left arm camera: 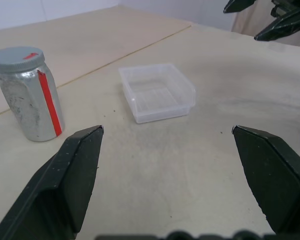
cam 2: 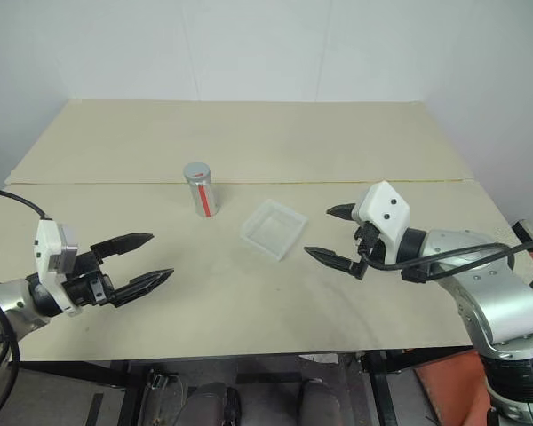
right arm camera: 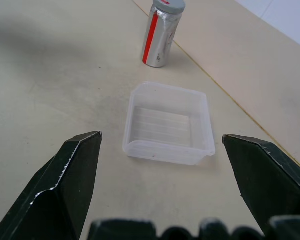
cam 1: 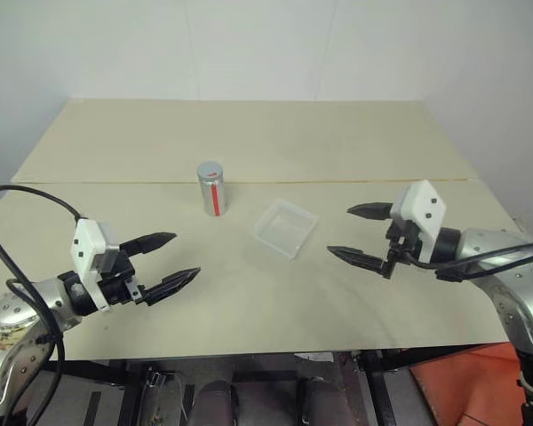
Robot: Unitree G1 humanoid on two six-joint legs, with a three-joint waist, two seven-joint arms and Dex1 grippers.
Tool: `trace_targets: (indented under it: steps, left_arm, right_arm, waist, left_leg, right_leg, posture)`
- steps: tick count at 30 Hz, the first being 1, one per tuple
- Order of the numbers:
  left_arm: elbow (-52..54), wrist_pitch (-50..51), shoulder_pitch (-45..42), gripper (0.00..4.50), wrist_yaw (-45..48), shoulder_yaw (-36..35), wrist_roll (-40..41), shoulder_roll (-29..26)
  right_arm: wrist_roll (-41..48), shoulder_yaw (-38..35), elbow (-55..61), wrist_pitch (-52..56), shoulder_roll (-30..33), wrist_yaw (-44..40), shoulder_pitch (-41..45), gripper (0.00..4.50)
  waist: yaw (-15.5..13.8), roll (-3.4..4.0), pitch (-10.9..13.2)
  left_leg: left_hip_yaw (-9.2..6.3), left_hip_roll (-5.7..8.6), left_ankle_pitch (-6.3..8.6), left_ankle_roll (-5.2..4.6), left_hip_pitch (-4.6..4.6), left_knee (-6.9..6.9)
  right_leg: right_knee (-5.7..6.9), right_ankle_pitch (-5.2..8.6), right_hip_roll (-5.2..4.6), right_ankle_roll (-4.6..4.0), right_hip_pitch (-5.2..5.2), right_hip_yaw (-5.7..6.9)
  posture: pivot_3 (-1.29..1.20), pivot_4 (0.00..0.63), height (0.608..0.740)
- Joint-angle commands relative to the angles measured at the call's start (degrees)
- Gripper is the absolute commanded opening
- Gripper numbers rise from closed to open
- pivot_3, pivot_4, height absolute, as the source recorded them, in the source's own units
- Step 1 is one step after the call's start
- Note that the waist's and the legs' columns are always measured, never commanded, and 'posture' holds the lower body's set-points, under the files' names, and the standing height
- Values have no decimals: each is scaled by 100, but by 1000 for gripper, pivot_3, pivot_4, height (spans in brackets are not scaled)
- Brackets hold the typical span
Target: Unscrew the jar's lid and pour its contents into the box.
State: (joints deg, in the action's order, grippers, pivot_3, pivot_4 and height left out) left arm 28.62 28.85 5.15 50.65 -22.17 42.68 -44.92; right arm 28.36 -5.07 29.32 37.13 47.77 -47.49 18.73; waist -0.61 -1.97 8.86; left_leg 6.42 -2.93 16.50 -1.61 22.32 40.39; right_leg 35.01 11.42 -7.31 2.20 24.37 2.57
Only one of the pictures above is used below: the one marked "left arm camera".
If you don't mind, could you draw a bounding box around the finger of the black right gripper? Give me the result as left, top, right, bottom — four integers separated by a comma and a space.
254, 4, 300, 42
223, 0, 256, 14

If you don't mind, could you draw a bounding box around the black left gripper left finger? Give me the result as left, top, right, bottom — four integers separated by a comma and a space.
0, 124, 105, 240

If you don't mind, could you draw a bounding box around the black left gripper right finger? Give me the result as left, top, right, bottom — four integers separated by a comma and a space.
231, 125, 300, 236

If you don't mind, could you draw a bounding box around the small white ridged disc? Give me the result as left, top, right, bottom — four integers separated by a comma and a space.
0, 46, 46, 74

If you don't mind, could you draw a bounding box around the silver jar with red stripe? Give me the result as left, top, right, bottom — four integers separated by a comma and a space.
0, 61, 66, 143

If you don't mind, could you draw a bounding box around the clear plastic container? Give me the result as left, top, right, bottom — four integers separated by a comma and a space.
118, 63, 197, 125

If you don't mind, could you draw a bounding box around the beige panel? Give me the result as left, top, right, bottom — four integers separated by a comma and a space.
230, 0, 300, 48

